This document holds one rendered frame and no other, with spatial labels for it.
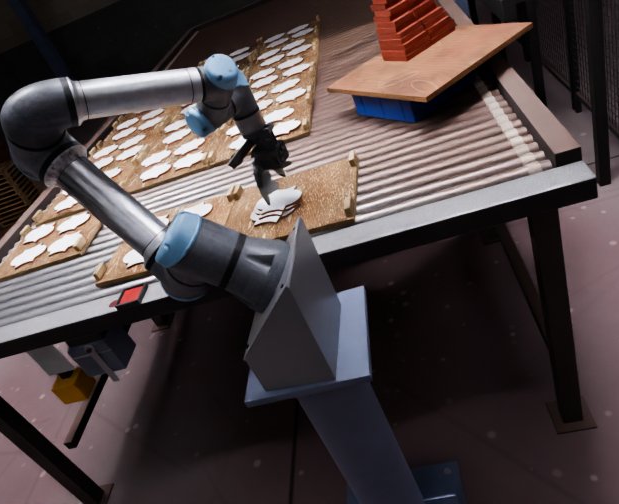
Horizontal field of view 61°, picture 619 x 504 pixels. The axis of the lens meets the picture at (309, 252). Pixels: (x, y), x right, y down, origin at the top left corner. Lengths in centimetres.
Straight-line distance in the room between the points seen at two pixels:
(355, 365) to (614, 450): 106
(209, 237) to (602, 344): 157
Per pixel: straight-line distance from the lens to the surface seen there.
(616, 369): 211
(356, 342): 112
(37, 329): 175
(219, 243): 100
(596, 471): 189
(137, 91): 118
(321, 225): 138
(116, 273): 170
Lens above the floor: 164
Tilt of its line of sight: 33 degrees down
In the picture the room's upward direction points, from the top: 25 degrees counter-clockwise
